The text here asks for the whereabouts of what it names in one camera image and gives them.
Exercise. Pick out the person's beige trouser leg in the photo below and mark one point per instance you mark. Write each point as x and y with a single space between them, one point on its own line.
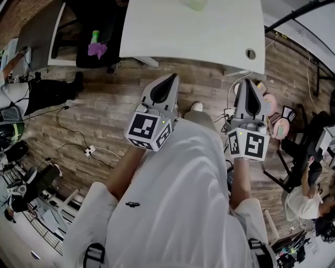
200 119

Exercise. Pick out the purple cloth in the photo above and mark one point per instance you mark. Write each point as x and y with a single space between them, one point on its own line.
97 49

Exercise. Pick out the green bottle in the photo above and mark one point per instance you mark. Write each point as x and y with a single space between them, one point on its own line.
95 36

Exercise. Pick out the translucent plastic cup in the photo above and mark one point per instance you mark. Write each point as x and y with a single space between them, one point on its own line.
195 4

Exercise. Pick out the black metal bar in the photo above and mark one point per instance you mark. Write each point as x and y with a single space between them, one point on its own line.
293 14

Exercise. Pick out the white power strip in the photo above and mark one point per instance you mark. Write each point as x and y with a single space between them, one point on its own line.
89 151

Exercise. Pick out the black office chair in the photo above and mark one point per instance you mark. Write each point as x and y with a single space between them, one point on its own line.
104 23

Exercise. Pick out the black electronic box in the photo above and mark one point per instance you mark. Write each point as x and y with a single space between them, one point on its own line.
229 180

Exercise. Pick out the person's white shirt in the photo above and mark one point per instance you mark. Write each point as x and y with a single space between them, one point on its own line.
170 199

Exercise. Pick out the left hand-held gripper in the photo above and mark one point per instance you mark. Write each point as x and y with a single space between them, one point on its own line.
142 128

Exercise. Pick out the person's left forearm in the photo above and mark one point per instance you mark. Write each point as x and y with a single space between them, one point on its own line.
125 172

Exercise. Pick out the pink round container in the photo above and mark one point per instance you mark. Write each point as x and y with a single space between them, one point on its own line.
281 128
272 103

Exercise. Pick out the person's white shoe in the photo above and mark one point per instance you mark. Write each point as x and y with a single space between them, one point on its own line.
196 106

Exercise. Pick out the black framed board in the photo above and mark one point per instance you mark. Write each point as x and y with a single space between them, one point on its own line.
289 113

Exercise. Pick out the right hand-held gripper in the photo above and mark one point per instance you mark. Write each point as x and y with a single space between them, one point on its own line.
252 145

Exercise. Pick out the white power adapter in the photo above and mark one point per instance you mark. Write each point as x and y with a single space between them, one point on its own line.
229 113

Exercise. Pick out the person's right forearm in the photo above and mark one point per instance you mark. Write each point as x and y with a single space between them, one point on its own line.
240 183

